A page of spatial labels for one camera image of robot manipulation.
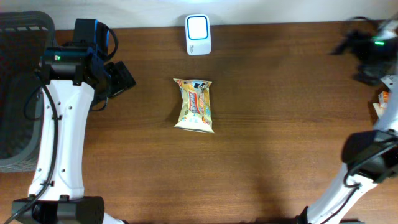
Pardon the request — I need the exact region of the small orange box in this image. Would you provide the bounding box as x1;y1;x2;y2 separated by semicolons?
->
378;91;389;107

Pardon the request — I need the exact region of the beige paper pouch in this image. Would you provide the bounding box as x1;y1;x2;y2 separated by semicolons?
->
373;103;385;119

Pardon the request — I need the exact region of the yellow snack bag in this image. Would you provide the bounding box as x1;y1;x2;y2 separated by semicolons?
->
174;78;215;134

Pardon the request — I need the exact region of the clear blister pack white card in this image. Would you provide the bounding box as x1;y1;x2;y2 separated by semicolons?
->
381;75;398;90

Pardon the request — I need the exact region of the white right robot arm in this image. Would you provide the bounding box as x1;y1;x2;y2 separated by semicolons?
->
292;15;397;224

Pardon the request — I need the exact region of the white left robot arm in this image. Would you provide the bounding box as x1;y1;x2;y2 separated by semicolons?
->
10;19;136;224

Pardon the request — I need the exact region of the white barcode scanner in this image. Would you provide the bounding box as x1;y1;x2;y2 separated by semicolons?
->
185;14;211;56

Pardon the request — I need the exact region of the dark grey plastic basket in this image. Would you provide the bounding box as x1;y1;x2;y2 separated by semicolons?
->
1;11;56;173

